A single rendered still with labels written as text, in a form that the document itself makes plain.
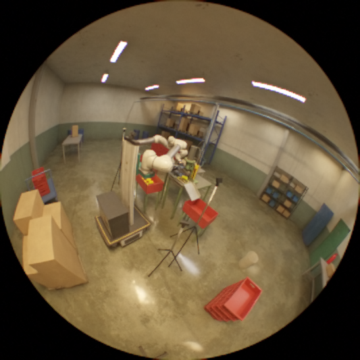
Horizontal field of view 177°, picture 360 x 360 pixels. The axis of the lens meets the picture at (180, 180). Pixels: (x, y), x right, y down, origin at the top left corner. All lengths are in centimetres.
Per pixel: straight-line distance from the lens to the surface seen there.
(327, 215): 654
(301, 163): 707
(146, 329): 215
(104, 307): 218
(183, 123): 841
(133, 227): 218
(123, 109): 984
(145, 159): 139
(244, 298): 209
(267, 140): 700
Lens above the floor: 210
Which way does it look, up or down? 27 degrees down
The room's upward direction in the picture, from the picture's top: 17 degrees clockwise
